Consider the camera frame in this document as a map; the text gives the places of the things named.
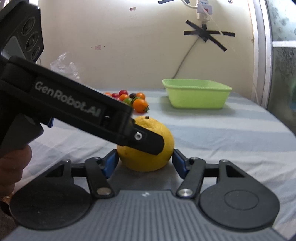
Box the large yellow orange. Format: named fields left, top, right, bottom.
left=117, top=116, right=175, bottom=172

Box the orange cherry tomato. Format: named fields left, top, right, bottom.
left=132, top=98, right=149, bottom=113

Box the dark purple cherry tomato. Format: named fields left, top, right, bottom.
left=129, top=93, right=137, bottom=98

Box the left hand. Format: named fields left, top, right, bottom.
left=1, top=145, right=32, bottom=200

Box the green cherry tomato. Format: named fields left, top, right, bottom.
left=123, top=98, right=132, bottom=106

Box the small orange tomato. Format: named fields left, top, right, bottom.
left=136, top=92, right=145, bottom=100

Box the clear plastic bag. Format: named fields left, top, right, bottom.
left=50, top=52, right=81, bottom=82

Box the orange tomato at left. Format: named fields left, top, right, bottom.
left=119, top=94, right=129, bottom=101

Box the red cherry tomato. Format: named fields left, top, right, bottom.
left=119, top=90, right=128, bottom=96
left=111, top=93, right=120, bottom=98

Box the green plastic basin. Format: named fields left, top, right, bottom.
left=162, top=79, right=232, bottom=109

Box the black tape cross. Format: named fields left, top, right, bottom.
left=184, top=20, right=235, bottom=52

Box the frosted glass door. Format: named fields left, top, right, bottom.
left=249, top=1, right=295, bottom=133

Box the black cable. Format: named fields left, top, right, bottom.
left=172, top=37, right=201, bottom=79

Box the white cable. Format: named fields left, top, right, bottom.
left=201, top=4, right=241, bottom=58

